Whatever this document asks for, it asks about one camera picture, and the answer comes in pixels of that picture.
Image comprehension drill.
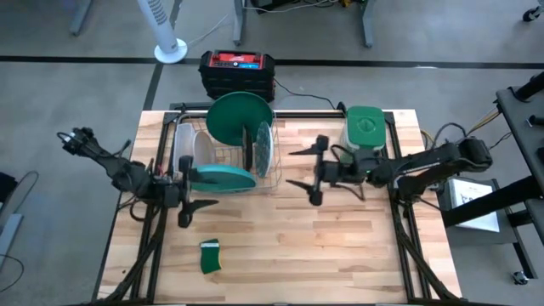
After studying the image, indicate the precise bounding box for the teal plate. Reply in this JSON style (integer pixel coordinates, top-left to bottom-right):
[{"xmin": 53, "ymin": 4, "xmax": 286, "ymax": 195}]
[{"xmin": 189, "ymin": 164, "xmax": 258, "ymax": 195}]

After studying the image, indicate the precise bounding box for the translucent white utensil cup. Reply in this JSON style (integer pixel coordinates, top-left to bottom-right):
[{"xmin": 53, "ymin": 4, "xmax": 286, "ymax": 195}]
[{"xmin": 173, "ymin": 122, "xmax": 198, "ymax": 180}]

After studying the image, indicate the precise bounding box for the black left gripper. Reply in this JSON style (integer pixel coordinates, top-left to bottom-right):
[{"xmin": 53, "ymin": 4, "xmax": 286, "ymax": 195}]
[{"xmin": 162, "ymin": 154, "xmax": 222, "ymax": 230}]

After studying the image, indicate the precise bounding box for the grey metal stand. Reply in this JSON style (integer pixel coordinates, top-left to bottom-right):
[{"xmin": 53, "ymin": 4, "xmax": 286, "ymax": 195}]
[{"xmin": 0, "ymin": 169, "xmax": 40, "ymax": 273}]

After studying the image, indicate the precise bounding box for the white tower fan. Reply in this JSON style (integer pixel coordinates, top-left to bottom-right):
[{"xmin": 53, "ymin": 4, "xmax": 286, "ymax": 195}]
[{"xmin": 135, "ymin": 0, "xmax": 190, "ymax": 65}]

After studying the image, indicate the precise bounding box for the black cart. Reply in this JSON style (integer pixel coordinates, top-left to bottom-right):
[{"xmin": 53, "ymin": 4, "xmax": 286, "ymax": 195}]
[{"xmin": 440, "ymin": 71, "xmax": 544, "ymax": 281}]

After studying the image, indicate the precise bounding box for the caster wheel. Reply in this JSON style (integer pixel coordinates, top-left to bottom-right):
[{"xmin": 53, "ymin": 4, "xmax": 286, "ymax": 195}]
[
  {"xmin": 511, "ymin": 269, "xmax": 531, "ymax": 286},
  {"xmin": 521, "ymin": 3, "xmax": 544, "ymax": 23}
]

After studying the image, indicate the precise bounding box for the black aluminium table frame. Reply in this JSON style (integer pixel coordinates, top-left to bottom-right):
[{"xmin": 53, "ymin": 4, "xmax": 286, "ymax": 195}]
[{"xmin": 91, "ymin": 108, "xmax": 460, "ymax": 306}]

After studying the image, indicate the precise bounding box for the yellow cable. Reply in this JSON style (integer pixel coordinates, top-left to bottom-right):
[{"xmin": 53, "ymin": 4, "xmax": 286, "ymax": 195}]
[{"xmin": 420, "ymin": 108, "xmax": 502, "ymax": 171}]

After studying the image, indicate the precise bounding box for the white box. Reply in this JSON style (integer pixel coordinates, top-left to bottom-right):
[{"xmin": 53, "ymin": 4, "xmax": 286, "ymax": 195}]
[{"xmin": 440, "ymin": 178, "xmax": 502, "ymax": 234}]

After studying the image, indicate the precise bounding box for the black power cable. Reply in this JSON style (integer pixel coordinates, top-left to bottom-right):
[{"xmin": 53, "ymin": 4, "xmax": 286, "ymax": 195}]
[{"xmin": 274, "ymin": 77, "xmax": 346, "ymax": 112}]

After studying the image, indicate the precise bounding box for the green sponge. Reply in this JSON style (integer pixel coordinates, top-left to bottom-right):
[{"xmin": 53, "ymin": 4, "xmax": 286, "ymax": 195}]
[{"xmin": 199, "ymin": 238, "xmax": 224, "ymax": 275}]

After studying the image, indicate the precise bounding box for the dark green plate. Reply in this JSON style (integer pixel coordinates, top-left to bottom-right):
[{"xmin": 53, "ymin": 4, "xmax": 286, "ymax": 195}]
[{"xmin": 205, "ymin": 90, "xmax": 275, "ymax": 148}]

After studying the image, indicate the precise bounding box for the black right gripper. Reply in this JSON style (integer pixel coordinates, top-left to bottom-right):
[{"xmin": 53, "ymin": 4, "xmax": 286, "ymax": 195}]
[{"xmin": 284, "ymin": 134, "xmax": 371, "ymax": 208}]

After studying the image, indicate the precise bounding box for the wire dish rack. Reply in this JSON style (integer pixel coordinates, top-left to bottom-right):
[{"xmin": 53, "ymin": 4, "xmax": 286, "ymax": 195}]
[{"xmin": 171, "ymin": 108, "xmax": 285, "ymax": 196}]

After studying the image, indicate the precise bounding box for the green Cascade detergent tub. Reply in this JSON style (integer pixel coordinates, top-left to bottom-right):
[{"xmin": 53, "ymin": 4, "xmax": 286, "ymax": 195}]
[{"xmin": 338, "ymin": 105, "xmax": 388, "ymax": 166}]

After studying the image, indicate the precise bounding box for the grey desk leg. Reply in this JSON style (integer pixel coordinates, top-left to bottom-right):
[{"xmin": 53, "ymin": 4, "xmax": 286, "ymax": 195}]
[
  {"xmin": 231, "ymin": 0, "xmax": 248, "ymax": 47},
  {"xmin": 69, "ymin": 0, "xmax": 94, "ymax": 37},
  {"xmin": 360, "ymin": 0, "xmax": 376, "ymax": 48}
]

